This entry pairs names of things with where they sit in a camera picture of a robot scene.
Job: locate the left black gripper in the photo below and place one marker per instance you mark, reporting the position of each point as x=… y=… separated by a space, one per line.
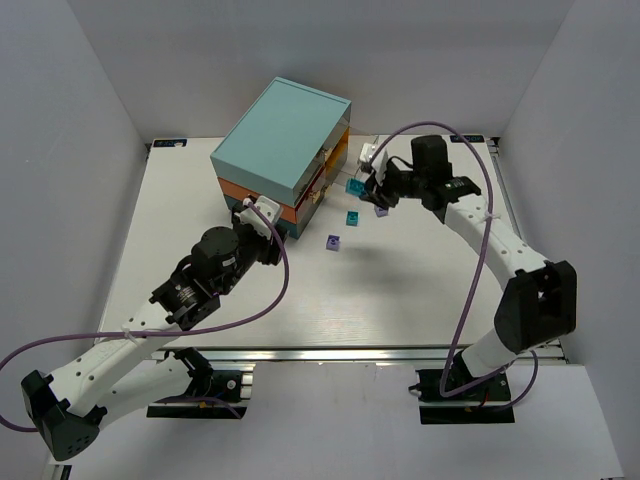
x=273 y=245

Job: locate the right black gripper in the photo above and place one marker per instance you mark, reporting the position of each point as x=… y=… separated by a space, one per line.
x=379 y=188

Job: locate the large teal lego brick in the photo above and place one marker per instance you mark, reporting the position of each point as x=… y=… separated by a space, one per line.
x=354 y=187

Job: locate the small teal lego brick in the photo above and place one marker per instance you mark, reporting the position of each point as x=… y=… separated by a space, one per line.
x=352 y=218

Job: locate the clear drawer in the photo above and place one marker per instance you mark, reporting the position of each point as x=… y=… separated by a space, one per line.
x=350 y=167

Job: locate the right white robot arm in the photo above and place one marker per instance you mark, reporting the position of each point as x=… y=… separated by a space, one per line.
x=539 y=297

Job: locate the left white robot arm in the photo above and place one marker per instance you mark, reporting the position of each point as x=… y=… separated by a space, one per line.
x=72 y=404

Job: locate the teal orange drawer cabinet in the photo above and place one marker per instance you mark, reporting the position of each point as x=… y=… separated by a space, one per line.
x=289 y=146

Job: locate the right blue table label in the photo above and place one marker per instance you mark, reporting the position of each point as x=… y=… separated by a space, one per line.
x=467 y=138

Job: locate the blue table label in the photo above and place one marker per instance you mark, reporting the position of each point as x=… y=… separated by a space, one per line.
x=169 y=143
x=467 y=138

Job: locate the left blue table label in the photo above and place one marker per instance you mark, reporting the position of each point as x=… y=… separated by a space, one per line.
x=169 y=143

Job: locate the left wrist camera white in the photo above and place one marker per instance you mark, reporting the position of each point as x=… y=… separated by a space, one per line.
x=261 y=214

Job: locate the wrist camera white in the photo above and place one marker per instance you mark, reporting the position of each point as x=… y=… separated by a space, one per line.
x=261 y=214
x=373 y=160

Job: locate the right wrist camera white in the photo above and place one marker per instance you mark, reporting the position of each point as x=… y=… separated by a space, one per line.
x=373 y=160

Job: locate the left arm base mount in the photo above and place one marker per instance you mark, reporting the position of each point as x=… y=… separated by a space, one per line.
x=214 y=393

